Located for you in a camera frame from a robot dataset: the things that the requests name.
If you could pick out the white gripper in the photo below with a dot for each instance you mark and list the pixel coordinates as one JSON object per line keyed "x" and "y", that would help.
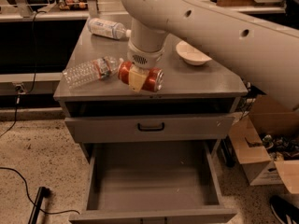
{"x": 146, "y": 58}

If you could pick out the red coke can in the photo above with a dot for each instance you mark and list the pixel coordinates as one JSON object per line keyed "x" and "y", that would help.
{"x": 153, "y": 82}

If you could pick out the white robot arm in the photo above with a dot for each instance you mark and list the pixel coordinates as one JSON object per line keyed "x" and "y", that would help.
{"x": 264, "y": 53}

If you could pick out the grey drawer cabinet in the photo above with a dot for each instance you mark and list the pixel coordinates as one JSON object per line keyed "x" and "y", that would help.
{"x": 211, "y": 89}

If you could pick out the grey top drawer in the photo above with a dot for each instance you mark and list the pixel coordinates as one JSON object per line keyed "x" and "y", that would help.
{"x": 124, "y": 129}

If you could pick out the open grey middle drawer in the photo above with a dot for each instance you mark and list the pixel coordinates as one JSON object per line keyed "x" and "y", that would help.
{"x": 153, "y": 183}

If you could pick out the clear crushed plastic bottle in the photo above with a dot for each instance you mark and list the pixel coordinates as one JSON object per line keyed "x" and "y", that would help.
{"x": 94, "y": 70}

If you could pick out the white paper bowl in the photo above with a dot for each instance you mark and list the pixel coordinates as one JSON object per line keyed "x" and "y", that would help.
{"x": 191, "y": 55}

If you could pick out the white labelled plastic bottle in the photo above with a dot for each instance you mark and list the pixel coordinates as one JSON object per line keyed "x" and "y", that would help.
{"x": 108, "y": 29}

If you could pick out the cardboard box with items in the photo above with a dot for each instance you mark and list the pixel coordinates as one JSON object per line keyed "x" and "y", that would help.
{"x": 260, "y": 142}

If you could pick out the black bar on floor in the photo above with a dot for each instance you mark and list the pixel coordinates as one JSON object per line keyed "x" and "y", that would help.
{"x": 42, "y": 193}

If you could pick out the black shoe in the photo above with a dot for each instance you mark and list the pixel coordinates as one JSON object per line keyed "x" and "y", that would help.
{"x": 285, "y": 212}

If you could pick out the black drawer handle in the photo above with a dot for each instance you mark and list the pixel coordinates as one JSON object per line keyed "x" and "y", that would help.
{"x": 152, "y": 128}

